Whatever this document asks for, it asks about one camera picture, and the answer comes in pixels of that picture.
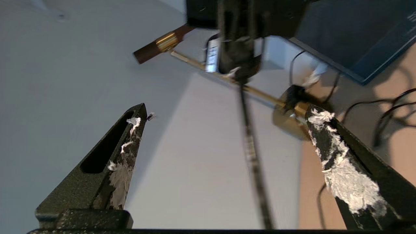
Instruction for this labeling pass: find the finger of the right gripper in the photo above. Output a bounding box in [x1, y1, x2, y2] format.
[218, 0, 241, 77]
[240, 0, 262, 81]

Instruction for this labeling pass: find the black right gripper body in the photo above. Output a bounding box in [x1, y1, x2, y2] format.
[186, 0, 309, 38]

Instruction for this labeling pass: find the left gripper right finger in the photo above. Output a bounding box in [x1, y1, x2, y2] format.
[305, 104, 416, 228]

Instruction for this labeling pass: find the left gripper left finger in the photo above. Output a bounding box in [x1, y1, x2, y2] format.
[35, 103, 147, 228]

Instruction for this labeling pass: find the black cable with round disc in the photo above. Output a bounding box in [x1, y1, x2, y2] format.
[236, 73, 275, 229]

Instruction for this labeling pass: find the black adapter on lamp base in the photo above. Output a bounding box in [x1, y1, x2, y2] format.
[285, 85, 310, 105]

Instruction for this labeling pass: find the small white connector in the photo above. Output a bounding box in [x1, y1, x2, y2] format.
[302, 63, 327, 86]

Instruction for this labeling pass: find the brass desk lamp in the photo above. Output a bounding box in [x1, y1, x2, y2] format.
[133, 24, 325, 141]

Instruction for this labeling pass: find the dark blue gift bag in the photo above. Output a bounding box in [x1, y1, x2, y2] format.
[289, 0, 416, 85]

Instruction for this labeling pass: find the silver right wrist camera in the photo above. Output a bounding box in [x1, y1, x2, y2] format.
[205, 36, 220, 73]

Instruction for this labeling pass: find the thin black adapter cable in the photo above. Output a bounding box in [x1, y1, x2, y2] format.
[289, 49, 307, 86]

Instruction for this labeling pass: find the black lamp power cable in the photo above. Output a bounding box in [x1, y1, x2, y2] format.
[372, 97, 416, 148]

